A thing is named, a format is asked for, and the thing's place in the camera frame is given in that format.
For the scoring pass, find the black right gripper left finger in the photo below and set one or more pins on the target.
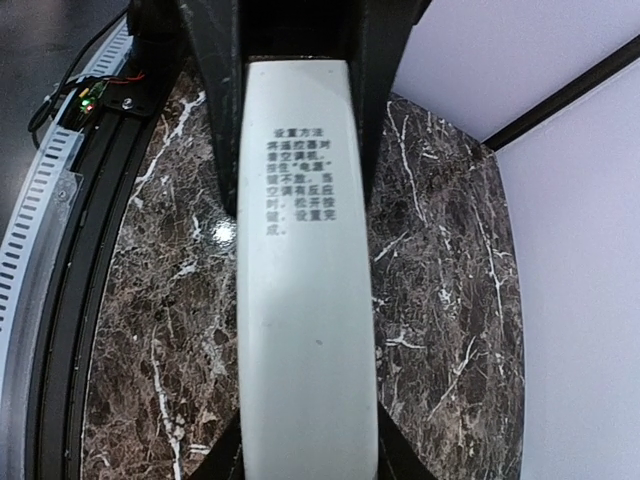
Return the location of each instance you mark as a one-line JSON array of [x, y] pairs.
[[225, 459]]

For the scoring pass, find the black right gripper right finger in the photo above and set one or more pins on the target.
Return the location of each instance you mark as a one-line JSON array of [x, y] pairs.
[[396, 458]]

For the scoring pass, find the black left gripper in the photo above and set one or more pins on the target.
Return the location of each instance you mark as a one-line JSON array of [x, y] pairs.
[[223, 35]]

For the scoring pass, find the white remote control body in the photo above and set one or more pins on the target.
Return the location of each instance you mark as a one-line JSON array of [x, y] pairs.
[[306, 348]]

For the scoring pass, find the left small circuit board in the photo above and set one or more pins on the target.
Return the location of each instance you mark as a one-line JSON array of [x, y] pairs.
[[82, 106]]

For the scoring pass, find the black curved front table rail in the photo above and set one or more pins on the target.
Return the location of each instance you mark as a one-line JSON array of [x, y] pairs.
[[43, 398]]

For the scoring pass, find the white slotted cable duct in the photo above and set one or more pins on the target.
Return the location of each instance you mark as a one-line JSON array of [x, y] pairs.
[[51, 158]]

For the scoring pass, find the black left corner frame post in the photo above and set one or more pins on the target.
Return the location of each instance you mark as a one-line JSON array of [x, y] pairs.
[[571, 92]]

